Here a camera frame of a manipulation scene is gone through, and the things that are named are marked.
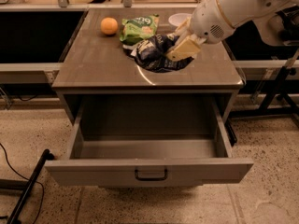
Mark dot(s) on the orange fruit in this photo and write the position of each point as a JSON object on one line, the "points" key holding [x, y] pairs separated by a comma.
{"points": [[109, 26]]}

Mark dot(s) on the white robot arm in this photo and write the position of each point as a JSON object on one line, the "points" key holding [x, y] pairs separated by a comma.
{"points": [[239, 12]]}

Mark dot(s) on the open grey top drawer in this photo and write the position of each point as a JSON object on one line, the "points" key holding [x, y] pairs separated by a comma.
{"points": [[115, 134]]}

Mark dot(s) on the black floor stand leg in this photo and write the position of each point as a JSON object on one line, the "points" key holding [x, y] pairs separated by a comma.
{"points": [[29, 184]]}

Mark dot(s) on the blue chip bag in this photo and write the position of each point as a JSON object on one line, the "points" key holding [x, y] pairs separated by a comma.
{"points": [[150, 53]]}

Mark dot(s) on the green chip bag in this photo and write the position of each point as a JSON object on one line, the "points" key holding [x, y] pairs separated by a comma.
{"points": [[137, 29]]}

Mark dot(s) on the metal rail frame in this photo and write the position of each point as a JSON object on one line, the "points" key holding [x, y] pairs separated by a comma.
{"points": [[28, 73]]}

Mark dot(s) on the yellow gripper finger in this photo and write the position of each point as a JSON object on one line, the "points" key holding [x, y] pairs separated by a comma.
{"points": [[188, 47], [183, 30]]}

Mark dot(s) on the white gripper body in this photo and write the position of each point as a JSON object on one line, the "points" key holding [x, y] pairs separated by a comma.
{"points": [[207, 21]]}

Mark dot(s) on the black drawer handle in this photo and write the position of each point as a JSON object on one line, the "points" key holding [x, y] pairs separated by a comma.
{"points": [[150, 176]]}

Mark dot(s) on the grey drawer cabinet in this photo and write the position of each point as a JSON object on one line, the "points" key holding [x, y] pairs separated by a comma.
{"points": [[97, 63]]}

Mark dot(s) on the white bowl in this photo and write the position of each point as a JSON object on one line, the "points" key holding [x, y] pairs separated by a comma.
{"points": [[177, 19]]}

